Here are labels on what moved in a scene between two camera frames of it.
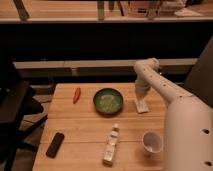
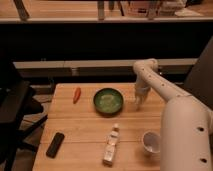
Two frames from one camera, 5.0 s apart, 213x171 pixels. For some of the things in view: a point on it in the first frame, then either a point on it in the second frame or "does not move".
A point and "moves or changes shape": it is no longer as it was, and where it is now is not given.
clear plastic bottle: (110, 147) does not move
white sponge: (141, 106) moves or changes shape
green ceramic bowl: (107, 102) does not move
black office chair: (19, 113) does not move
